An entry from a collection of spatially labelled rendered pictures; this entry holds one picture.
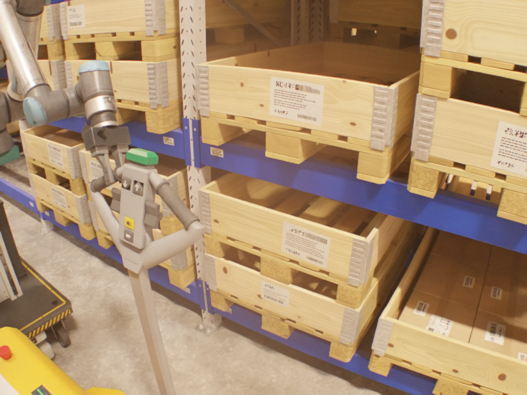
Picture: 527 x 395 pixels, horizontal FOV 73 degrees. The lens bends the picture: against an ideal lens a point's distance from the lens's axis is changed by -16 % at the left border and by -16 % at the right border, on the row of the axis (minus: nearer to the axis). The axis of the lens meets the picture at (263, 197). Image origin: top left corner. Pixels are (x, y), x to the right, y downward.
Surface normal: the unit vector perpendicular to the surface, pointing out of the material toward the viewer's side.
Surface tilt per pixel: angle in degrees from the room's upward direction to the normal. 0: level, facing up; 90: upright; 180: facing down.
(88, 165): 90
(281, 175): 90
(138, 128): 90
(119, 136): 62
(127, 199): 74
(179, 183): 90
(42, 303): 0
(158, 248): 69
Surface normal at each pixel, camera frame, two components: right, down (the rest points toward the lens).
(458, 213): -0.54, 0.38
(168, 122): 0.84, 0.25
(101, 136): 0.80, -0.25
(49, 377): 0.13, -0.96
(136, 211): -0.52, 0.12
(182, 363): 0.00, -0.89
